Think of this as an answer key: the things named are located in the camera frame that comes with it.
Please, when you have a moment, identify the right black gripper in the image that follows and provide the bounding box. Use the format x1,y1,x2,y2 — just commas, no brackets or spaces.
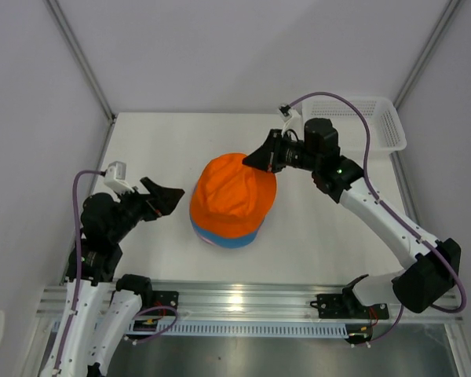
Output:
243,130,319,174

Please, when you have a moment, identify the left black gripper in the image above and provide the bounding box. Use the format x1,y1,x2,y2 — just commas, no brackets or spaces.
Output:
108,176,184,242

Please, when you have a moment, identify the orange bucket hat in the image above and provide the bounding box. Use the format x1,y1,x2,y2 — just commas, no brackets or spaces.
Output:
189,153,277,239

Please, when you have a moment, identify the blue bucket hat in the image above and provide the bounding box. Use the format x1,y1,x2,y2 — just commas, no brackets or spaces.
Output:
191,221,260,249

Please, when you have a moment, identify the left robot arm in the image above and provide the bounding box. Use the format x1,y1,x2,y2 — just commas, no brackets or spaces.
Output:
40,177,184,376

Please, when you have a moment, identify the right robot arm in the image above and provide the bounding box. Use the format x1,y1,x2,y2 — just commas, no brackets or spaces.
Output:
243,119,462,317

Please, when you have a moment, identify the white plastic basket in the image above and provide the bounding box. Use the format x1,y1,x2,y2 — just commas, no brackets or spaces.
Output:
301,96,407,160

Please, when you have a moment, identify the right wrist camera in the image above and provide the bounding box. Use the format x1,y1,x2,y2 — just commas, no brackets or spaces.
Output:
278,104,303,134

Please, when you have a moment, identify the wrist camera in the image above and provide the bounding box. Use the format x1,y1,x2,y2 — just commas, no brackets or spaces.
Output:
104,161,135,195
278,104,303,134

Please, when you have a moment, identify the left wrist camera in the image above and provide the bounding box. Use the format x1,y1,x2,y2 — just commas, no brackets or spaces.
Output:
104,161,135,195

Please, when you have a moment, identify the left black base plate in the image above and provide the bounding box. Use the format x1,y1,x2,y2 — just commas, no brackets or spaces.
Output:
141,291,180,317

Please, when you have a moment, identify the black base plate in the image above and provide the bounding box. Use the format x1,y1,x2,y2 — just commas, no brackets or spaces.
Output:
309,294,389,320
141,291,180,317

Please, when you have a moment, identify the aluminium mounting rail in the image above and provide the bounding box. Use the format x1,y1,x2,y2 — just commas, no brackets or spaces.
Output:
36,280,464,324

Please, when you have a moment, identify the white slotted cable duct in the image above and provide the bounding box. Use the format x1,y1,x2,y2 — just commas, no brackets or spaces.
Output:
50,320,349,339

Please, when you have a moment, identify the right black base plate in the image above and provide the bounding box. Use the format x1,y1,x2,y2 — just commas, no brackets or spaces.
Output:
309,294,389,320

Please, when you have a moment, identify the left aluminium corner post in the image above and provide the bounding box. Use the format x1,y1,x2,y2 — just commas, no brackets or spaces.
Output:
43,0,115,124

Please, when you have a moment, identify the aluminium corner post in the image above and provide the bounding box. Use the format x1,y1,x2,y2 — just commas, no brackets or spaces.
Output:
393,0,466,111
43,0,115,124

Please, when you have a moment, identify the right aluminium corner post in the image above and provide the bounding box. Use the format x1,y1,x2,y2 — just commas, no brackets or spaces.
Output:
393,0,466,111

